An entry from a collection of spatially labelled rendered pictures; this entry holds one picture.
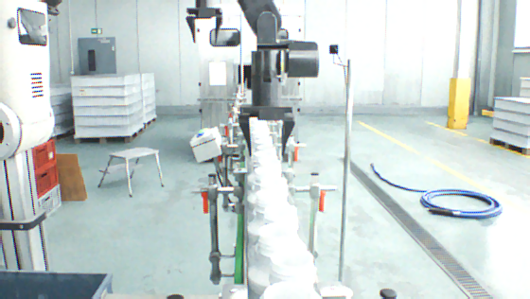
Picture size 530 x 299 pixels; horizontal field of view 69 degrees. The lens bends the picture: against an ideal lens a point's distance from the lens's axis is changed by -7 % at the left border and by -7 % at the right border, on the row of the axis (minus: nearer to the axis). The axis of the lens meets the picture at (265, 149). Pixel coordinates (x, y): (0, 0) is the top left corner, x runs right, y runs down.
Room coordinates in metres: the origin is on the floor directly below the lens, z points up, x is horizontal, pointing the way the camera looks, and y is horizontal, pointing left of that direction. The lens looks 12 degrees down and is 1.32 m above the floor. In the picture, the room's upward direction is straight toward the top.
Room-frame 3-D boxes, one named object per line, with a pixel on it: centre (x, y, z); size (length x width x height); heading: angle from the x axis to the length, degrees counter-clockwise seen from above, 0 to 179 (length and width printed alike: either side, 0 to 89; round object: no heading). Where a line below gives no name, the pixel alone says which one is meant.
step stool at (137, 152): (4.30, 1.50, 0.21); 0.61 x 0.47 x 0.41; 56
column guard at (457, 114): (8.69, -4.25, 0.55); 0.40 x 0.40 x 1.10; 3
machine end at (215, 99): (6.24, 0.24, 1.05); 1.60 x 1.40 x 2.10; 3
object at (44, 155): (3.36, 2.17, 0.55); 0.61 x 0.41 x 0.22; 5
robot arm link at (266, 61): (0.79, -0.01, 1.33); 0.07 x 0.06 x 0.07; 93
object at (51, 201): (3.35, 2.17, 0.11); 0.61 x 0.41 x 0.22; 5
